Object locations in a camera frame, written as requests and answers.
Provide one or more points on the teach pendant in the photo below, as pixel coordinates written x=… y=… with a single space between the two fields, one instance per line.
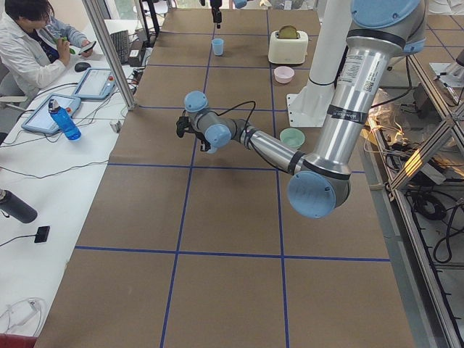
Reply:
x=41 y=122
x=96 y=84

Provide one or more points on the person in white coat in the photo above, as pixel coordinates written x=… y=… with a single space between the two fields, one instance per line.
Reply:
x=36 y=47

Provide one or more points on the dark grey bottle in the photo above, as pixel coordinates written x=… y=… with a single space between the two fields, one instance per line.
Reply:
x=17 y=208

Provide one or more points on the cream toaster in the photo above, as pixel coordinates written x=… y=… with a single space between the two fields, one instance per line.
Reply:
x=283 y=51

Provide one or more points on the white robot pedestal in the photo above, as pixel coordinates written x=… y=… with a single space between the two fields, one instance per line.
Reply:
x=309 y=107

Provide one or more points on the pink bowl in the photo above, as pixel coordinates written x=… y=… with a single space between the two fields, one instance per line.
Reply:
x=283 y=74

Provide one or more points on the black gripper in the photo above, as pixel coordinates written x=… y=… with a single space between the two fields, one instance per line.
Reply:
x=205 y=144
x=217 y=14

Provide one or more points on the blue water bottle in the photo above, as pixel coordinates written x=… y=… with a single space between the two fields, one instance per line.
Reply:
x=63 y=120

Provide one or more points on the black computer mouse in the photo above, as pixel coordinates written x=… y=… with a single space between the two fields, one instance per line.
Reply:
x=81 y=67

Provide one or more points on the green bowl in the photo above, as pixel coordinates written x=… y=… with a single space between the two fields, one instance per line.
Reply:
x=292 y=137

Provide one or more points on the safety glasses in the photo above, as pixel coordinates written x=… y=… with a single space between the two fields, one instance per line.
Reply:
x=25 y=317

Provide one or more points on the toast slice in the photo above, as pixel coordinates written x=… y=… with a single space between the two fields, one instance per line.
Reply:
x=288 y=32

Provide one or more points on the aluminium frame post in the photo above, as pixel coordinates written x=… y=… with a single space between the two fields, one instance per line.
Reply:
x=103 y=37

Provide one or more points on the teach pendant near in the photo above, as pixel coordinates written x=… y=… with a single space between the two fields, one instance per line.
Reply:
x=41 y=122

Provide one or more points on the black keyboard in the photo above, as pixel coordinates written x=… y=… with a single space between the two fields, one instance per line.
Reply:
x=120 y=42

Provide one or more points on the teach pendant far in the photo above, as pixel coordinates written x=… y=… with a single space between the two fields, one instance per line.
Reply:
x=96 y=84

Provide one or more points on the light blue cup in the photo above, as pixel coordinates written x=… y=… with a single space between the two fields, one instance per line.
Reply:
x=217 y=46
x=212 y=150

